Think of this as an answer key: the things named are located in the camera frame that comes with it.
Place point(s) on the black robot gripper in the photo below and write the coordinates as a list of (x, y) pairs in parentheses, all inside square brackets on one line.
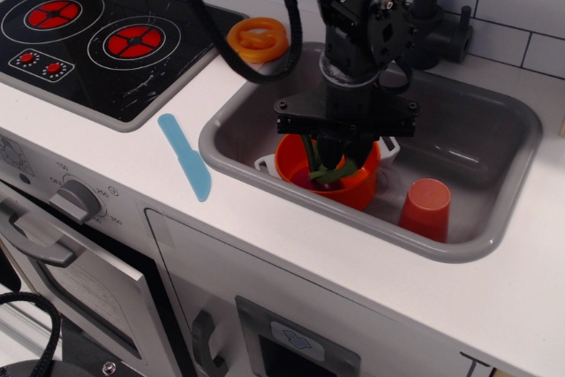
[(333, 112)]

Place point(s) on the purple toy beet green leaves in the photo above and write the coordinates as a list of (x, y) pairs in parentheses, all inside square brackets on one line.
[(314, 175)]

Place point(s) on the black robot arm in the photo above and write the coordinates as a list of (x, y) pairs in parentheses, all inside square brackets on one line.
[(362, 38)]

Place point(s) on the grey plastic sink basin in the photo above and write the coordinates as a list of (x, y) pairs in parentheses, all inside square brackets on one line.
[(478, 143)]

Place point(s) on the orange plastic cup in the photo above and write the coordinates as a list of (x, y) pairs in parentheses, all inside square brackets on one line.
[(426, 209)]

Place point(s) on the orange toy pretzel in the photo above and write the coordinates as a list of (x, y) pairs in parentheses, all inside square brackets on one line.
[(259, 40)]

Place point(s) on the blue plastic toy knife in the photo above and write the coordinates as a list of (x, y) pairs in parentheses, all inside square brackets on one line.
[(189, 159)]

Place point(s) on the black toy faucet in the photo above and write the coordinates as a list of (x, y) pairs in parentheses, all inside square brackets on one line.
[(437, 38)]

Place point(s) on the white cabinet door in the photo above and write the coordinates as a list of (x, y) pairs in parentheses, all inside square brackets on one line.
[(271, 322)]

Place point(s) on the black toy stove top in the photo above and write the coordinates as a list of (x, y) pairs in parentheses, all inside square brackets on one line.
[(115, 62)]

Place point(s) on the grey oven knob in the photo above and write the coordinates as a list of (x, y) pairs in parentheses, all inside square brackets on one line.
[(74, 200)]

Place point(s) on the toy oven door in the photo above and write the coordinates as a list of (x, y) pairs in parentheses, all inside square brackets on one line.
[(102, 295)]

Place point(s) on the orange toy pot white handles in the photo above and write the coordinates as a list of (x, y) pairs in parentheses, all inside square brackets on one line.
[(289, 163)]

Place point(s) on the grey cabinet door handle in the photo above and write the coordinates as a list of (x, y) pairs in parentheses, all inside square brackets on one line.
[(203, 328)]

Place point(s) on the grey oven door handle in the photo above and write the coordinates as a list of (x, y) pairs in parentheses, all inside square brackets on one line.
[(36, 237)]

